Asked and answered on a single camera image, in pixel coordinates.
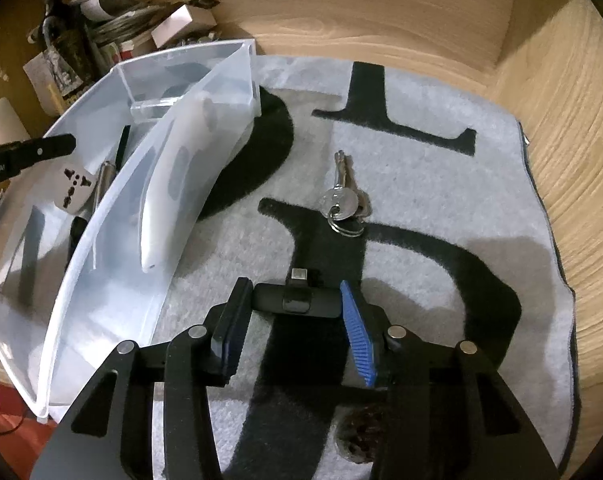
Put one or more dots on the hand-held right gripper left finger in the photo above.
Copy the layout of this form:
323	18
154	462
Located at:
231	330

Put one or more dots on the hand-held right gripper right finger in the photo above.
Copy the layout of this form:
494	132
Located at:
359	335

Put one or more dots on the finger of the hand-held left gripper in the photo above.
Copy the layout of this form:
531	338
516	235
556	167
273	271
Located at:
46	147

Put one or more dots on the white travel plug adapter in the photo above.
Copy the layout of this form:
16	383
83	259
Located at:
73	185

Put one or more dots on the black clip-on device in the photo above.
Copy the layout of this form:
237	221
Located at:
296	300

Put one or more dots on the clear plastic container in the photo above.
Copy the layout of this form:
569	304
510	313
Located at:
111	310

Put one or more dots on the white handheld massager device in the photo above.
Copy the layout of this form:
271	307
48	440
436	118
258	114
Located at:
174	170

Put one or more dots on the beige rounded object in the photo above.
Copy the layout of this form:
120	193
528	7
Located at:
3	120

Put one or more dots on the white patterned card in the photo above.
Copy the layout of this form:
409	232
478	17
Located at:
41	77

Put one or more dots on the dark brown round object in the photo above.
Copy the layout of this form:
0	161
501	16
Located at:
356	430

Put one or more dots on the dark wine bottle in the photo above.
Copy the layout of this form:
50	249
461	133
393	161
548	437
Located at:
63	40

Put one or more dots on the stack of books and papers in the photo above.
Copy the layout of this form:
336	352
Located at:
126	22

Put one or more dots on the grey mat with black letters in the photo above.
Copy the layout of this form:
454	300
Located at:
431	185

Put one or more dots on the small white box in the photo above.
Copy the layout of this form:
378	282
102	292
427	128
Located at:
181	22

